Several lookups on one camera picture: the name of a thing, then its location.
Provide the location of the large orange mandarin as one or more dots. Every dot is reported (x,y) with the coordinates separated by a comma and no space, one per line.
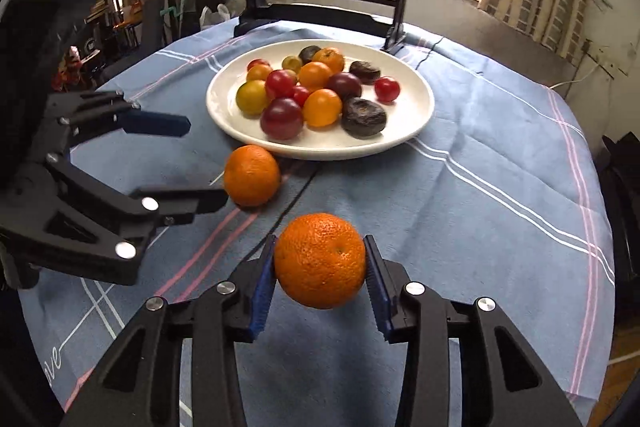
(320,260)

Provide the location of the black chair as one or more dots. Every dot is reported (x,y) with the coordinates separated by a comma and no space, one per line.
(622,207)

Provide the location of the small green cherry tomato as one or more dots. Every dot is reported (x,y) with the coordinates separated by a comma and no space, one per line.
(291,63)

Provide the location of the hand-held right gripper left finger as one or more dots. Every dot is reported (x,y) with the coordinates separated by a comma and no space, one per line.
(262,297)

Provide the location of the small mandarin green stem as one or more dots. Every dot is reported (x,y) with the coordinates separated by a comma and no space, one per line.
(331,57)

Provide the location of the yellow green tomato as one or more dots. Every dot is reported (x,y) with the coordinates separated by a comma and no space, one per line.
(252,97)

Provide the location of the small dark water chestnut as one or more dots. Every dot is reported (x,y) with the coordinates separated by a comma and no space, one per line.
(309,53)

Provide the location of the small orange cherry tomato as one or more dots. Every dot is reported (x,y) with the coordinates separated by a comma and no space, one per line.
(257,73)

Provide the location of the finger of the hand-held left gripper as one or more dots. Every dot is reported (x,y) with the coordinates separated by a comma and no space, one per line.
(155,122)
(100,227)

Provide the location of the purple plum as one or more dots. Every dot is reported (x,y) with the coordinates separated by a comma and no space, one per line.
(344,85)

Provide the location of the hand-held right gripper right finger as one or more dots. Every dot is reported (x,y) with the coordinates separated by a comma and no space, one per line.
(376,294)

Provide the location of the wall socket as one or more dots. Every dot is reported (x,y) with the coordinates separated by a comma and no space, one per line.
(607,67)

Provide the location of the blue striped tablecloth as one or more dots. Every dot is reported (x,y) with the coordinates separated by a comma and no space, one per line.
(475,207)

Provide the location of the small red cherry tomato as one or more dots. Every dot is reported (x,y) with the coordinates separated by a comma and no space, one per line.
(257,63)
(300,96)

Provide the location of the white round plate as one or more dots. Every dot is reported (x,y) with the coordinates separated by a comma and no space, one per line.
(400,122)

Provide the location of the dark red plum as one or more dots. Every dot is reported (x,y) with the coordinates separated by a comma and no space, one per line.
(281,118)

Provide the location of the white plastic bag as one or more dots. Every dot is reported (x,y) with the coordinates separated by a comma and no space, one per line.
(212,17)

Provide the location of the large dark water chestnut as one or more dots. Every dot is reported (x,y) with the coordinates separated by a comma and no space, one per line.
(363,116)

